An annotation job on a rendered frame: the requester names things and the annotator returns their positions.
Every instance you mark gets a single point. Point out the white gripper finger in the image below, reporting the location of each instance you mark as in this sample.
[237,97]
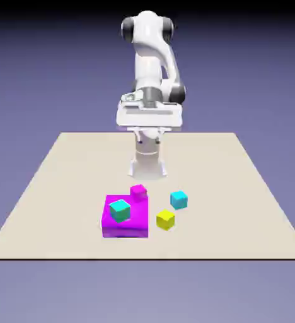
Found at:
[138,137]
[158,137]

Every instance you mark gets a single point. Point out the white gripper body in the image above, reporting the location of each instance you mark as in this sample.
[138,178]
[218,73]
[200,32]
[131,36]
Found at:
[150,118]

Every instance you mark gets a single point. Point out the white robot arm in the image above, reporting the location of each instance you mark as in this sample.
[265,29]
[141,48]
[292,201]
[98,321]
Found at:
[148,50]

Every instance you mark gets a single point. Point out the small magenta cube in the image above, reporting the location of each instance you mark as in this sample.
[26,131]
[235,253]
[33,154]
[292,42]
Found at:
[139,192]

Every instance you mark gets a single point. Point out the small cyan cube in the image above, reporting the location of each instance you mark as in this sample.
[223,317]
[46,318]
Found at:
[178,200]

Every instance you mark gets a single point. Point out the small teal cube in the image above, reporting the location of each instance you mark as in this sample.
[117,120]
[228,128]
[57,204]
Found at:
[119,210]

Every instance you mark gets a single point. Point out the small yellow cube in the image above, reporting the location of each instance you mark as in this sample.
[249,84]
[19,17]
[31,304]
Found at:
[165,220]

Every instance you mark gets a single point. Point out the large magenta box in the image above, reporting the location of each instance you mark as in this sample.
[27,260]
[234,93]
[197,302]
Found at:
[137,217]

